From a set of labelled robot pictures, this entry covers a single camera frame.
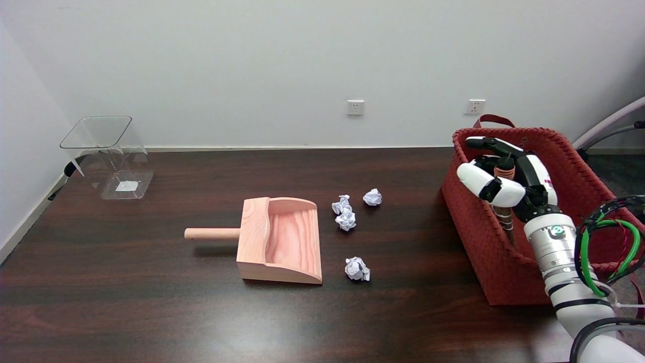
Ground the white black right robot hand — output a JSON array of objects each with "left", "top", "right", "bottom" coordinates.
[{"left": 457, "top": 136, "right": 560, "bottom": 222}]

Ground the straw hand broom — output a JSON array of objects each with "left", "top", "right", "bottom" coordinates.
[{"left": 491, "top": 157, "right": 515, "bottom": 247}]

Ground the red woven storage basket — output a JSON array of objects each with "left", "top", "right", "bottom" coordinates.
[{"left": 441, "top": 115, "right": 645, "bottom": 306}]

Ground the white curved tube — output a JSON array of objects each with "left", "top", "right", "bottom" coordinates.
[{"left": 572, "top": 96, "right": 645, "bottom": 150}]

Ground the dark grey curved bar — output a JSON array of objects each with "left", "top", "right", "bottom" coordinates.
[{"left": 578, "top": 120, "right": 645, "bottom": 152}]

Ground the wooden dustpan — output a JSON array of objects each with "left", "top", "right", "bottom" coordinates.
[{"left": 184, "top": 197, "right": 323, "bottom": 285}]

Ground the clear plastic bin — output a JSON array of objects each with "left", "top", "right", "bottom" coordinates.
[{"left": 59, "top": 116, "right": 155, "bottom": 201}]

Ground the green cable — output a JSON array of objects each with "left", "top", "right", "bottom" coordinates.
[{"left": 579, "top": 218, "right": 641, "bottom": 298}]

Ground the black braided cable bundle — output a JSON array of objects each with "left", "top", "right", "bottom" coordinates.
[{"left": 574, "top": 196, "right": 645, "bottom": 287}]

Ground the black cable loop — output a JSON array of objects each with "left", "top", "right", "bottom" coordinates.
[{"left": 569, "top": 317, "right": 645, "bottom": 363}]

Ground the black floor cable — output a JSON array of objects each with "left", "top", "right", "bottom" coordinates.
[{"left": 48, "top": 160, "right": 85, "bottom": 201}]

